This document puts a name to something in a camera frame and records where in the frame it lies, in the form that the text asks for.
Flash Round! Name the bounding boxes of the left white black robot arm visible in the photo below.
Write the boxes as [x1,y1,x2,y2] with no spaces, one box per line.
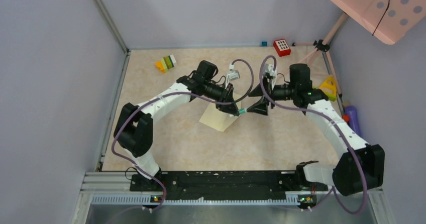
[113,60,240,190]

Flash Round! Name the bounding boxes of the pink dotted board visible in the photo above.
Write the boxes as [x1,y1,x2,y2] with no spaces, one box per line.
[330,0,425,45]

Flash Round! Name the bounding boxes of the pink wooden tripod stand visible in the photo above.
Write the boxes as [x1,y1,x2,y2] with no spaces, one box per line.
[293,12,349,100]

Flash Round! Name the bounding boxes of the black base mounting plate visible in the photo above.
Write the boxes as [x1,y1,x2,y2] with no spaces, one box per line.
[130,171,328,201]

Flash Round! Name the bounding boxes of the white glue stick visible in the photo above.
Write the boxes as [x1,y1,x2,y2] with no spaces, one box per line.
[239,108,247,115]

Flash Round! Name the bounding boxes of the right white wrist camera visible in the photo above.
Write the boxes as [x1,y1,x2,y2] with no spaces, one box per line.
[263,64,277,89]

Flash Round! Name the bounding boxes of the red toy block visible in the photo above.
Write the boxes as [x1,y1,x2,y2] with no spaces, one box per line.
[273,39,291,57]

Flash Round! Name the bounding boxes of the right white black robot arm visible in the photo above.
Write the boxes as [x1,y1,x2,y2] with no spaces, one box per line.
[248,63,385,196]

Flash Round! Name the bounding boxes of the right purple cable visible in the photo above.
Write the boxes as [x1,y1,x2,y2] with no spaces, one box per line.
[259,55,369,215]

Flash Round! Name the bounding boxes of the green toy brick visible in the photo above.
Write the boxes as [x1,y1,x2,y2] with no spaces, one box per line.
[326,94,337,101]

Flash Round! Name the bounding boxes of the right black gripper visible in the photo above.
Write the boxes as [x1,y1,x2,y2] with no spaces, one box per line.
[247,76,297,116]

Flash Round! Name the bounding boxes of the pale yellow envelope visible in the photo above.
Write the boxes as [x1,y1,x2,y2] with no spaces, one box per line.
[199,103,238,132]

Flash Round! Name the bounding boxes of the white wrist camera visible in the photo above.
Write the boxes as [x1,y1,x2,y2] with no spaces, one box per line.
[263,64,277,89]
[225,63,241,87]

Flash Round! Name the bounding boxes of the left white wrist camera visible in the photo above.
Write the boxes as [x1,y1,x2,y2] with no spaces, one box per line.
[225,63,241,87]

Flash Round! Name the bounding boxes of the aluminium frame rail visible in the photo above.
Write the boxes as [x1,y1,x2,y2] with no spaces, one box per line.
[93,0,129,54]

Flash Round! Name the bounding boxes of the purple flashlight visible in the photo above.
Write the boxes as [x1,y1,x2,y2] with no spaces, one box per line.
[343,105,362,136]

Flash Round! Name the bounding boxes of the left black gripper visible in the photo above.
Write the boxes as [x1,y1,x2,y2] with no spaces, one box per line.
[203,80,239,116]

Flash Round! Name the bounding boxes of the yellow triangular toy block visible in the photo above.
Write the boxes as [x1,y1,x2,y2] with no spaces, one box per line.
[318,76,337,96]

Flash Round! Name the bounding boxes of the purple cable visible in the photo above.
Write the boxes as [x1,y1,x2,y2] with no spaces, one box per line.
[259,55,369,215]
[111,58,255,213]

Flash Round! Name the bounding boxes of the stacked colourful toy bricks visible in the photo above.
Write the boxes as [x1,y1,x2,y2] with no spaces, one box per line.
[155,54,177,73]

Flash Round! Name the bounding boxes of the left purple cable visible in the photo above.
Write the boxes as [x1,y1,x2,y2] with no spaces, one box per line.
[111,58,255,213]

